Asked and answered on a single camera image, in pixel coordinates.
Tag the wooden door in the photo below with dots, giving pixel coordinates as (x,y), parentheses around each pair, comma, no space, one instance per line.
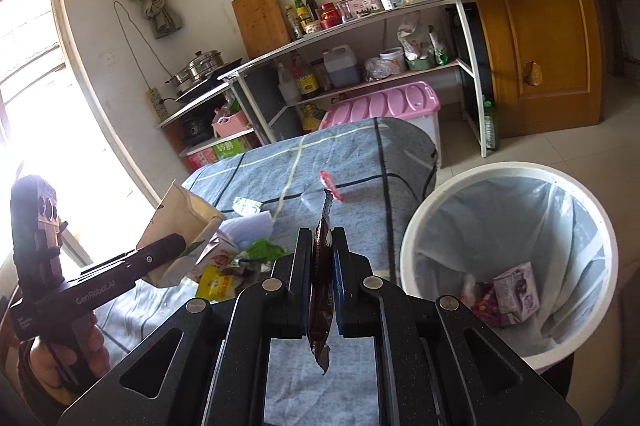
(546,61)

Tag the brown paper bag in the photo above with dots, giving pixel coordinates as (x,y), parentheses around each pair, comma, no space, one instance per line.
(183,213)

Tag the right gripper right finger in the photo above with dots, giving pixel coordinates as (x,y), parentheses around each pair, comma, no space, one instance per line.
(353,311)

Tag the metal kitchen shelf rack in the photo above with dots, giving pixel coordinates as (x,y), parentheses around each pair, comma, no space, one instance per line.
(281,94)

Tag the pink milk carton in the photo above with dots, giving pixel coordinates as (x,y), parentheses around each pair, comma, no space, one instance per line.
(219,253)

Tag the person's left hand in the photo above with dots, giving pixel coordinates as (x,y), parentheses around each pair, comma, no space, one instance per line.
(45,359)

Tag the soy sauce bottle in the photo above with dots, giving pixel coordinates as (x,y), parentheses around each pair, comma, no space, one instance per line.
(304,77)

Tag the yellow snack bag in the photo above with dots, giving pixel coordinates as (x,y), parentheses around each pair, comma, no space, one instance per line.
(214,285)

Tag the purple milk drink carton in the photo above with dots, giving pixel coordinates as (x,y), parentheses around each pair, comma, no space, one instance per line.
(516,294)

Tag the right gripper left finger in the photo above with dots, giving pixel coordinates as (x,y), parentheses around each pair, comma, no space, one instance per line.
(292,309)

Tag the pink plastic basket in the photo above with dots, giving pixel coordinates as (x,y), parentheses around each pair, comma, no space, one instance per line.
(227,125)

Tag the steel steamer pot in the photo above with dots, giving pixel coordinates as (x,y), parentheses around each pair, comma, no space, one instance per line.
(202,64)

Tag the white oil jug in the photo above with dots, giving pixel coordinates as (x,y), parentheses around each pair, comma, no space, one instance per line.
(342,66)

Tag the pink plastic storage box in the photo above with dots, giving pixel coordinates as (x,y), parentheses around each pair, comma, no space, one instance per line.
(414,102)

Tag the brown chocolate wrapper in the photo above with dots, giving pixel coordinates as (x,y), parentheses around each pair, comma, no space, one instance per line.
(321,305)

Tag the white power strip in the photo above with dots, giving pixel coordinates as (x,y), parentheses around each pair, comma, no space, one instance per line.
(156,104)

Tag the white trash bin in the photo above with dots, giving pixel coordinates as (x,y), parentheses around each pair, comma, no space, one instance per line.
(493,218)

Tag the red clear plastic wrapper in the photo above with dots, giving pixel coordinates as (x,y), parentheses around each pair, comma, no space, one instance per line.
(332,185)

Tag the red lidded jar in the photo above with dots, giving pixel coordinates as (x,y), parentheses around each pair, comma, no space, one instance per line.
(329,16)

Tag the green crumpled snack bag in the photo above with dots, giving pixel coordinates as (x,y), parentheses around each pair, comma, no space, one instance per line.
(260,256)

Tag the wooden cutting board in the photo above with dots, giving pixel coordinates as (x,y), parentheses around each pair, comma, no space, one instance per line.
(261,24)

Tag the green white snack wrapper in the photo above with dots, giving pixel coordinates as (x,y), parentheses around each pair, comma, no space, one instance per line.
(246,207)

